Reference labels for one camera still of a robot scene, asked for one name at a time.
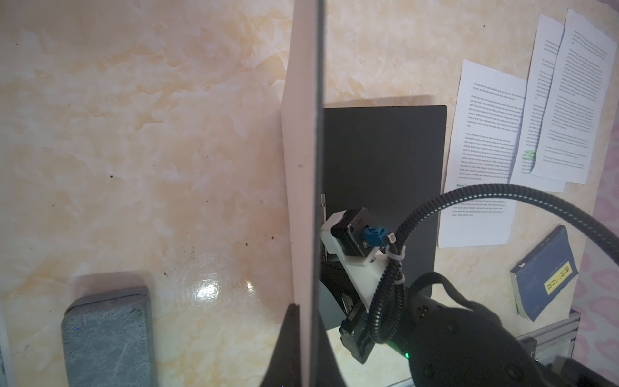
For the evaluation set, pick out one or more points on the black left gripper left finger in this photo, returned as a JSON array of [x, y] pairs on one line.
[[285, 366]]

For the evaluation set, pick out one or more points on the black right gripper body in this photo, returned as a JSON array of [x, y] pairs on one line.
[[342, 307]]

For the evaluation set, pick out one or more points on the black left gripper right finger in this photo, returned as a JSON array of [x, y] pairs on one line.
[[327, 370]]

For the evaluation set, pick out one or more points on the white folder with black inside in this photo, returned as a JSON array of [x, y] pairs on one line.
[[387, 158]]

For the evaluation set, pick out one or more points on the printed paper sheet green highlight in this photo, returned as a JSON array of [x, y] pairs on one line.
[[486, 127]]

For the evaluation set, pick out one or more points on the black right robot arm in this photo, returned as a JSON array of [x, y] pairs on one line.
[[430, 292]]

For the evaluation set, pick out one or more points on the grey sponge block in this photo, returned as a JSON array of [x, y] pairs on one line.
[[108, 339]]

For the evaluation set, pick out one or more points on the blue booklet with yellow label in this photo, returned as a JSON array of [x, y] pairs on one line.
[[543, 273]]

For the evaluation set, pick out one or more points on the right printed paper sheet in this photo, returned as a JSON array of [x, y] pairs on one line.
[[575, 102]]

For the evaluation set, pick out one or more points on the middle printed paper sheet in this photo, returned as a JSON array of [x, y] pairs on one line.
[[548, 38]]

